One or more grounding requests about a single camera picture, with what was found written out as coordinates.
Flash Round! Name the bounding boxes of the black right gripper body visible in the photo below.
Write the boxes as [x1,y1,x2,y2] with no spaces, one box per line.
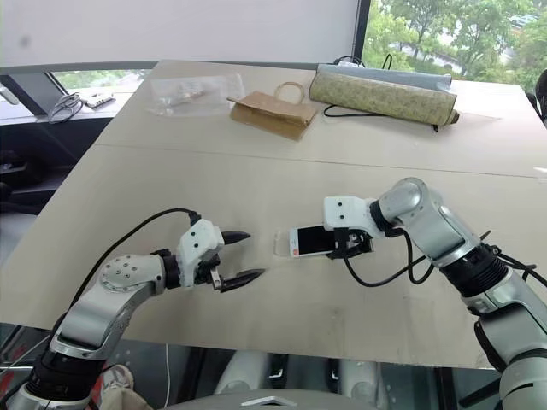
[332,228,376,260]

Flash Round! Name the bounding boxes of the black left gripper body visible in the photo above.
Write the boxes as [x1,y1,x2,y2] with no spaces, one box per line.
[193,250,224,295]

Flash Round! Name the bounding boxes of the white smartphone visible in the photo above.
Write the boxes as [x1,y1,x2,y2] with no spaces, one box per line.
[288,225,338,258]

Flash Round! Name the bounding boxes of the clear plastic phone case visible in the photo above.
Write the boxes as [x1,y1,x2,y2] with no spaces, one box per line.
[273,229,297,259]

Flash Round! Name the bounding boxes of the grey rounded robot leg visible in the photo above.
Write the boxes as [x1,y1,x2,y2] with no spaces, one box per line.
[340,360,391,409]
[213,352,275,396]

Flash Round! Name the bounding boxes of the grey robot torso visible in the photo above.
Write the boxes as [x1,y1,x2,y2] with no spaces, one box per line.
[166,387,385,410]

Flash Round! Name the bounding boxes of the brown paper bag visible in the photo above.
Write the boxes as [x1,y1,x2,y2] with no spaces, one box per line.
[226,80,320,142]

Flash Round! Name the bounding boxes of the white sneaker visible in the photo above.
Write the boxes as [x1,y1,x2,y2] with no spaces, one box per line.
[102,363,135,403]

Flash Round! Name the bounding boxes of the rolled green patterned mat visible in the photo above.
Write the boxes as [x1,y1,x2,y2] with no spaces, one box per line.
[308,70,461,133]

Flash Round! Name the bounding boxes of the clear plastic bag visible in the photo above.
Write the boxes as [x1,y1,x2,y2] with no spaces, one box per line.
[144,73,247,117]

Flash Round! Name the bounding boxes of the grey rolled sheet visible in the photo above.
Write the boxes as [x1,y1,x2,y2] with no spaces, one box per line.
[317,62,454,91]

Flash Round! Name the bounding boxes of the white flat device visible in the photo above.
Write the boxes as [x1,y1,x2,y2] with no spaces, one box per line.
[79,90,117,108]

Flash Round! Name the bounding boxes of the black chair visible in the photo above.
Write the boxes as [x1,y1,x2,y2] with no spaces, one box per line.
[527,67,547,129]

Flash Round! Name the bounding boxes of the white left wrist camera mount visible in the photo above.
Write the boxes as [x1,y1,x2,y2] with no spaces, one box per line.
[175,219,226,288]

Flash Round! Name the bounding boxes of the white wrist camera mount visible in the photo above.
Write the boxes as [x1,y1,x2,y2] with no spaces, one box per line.
[175,219,226,288]
[322,196,387,238]

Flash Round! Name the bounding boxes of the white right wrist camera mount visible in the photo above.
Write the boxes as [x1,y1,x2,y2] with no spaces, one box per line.
[322,196,387,238]

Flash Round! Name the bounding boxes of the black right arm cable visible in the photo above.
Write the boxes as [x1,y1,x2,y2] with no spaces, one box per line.
[341,230,433,288]

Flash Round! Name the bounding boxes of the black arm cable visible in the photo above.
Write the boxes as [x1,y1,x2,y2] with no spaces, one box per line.
[341,230,433,288]
[51,208,201,338]

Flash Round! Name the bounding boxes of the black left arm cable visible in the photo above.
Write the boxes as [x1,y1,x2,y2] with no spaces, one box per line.
[51,208,201,338]

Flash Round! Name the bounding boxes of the thin white cable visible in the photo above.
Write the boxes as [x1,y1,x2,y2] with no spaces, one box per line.
[163,343,173,407]

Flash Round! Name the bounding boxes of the black cord on table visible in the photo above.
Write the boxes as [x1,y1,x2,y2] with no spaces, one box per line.
[322,103,388,121]

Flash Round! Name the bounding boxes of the thin black right arm wires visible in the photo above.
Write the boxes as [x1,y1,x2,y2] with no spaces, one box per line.
[478,230,547,288]

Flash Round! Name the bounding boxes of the grey cable bundle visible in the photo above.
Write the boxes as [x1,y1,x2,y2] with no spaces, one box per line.
[47,91,85,125]

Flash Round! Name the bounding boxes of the grey window handle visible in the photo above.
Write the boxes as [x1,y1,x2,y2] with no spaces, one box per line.
[0,83,20,106]

